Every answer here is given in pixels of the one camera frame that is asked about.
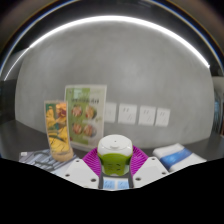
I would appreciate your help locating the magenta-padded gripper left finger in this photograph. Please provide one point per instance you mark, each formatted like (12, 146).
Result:
(77, 171)

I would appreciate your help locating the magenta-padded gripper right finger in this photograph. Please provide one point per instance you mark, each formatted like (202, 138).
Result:
(151, 170)

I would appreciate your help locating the green and white charger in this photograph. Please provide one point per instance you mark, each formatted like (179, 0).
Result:
(115, 153)

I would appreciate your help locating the green menu sign stand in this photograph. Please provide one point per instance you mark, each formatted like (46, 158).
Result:
(86, 116)

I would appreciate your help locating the black-framed glass partition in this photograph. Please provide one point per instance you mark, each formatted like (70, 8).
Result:
(218, 110)

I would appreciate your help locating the blue and white booklet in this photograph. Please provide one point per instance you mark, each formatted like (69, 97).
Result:
(176, 156)

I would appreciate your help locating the curved ceiling light strip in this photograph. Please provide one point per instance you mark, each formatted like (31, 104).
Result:
(110, 18)

